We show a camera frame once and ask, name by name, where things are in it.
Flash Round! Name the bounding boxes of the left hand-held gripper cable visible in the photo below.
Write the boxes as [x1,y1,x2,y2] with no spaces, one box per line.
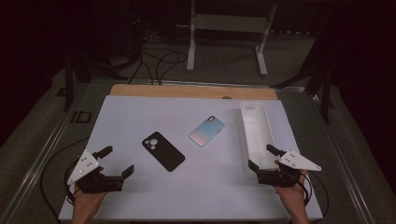
[40,137,92,220]

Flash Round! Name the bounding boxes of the white plastic bin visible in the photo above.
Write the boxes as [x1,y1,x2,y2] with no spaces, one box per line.
[239,101,281,179]

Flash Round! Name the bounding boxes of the right hand-held gripper cable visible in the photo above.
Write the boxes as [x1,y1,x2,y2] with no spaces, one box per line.
[292,171,330,220]

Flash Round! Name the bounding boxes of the hand-held gripper cable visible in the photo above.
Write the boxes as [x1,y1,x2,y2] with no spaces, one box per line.
[292,171,330,220]
[40,137,92,220]

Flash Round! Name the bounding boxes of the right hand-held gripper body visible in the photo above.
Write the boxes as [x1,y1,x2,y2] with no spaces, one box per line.
[256,149,322,189]

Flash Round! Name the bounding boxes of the white board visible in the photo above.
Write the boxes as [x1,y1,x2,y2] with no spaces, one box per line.
[58,94,324,222]

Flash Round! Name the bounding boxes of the person's right hand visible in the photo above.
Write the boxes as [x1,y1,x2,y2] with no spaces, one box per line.
[274,169,310,217]

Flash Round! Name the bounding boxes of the white metal stand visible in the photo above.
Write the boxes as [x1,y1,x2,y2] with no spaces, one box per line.
[177,0,278,77]

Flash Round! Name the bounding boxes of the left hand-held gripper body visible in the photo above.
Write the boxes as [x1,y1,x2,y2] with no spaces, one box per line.
[66,149,124,194]

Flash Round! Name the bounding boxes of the black phone case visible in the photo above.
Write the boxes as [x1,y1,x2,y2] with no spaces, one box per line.
[141,131,186,173]

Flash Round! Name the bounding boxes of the person's left hand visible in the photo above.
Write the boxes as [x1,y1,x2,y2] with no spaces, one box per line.
[72,186,109,217]

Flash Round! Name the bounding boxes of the black stand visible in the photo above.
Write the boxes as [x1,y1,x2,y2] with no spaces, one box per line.
[270,31,336,125]
[64,55,129,112]

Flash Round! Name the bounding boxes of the wooden board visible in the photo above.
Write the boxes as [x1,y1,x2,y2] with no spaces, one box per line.
[109,83,278,101]

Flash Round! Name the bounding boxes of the black floor cables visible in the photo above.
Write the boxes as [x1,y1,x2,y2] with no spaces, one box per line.
[127,31,189,86]

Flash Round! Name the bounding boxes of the black floor plate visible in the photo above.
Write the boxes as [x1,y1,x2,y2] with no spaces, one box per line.
[70,110,92,124]

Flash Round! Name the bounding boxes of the pink and blue phone case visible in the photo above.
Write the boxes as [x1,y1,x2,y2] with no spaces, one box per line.
[188,115,226,147]

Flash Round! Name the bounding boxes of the metal floor rail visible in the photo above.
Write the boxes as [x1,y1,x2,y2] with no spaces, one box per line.
[0,83,92,224]
[309,92,376,224]

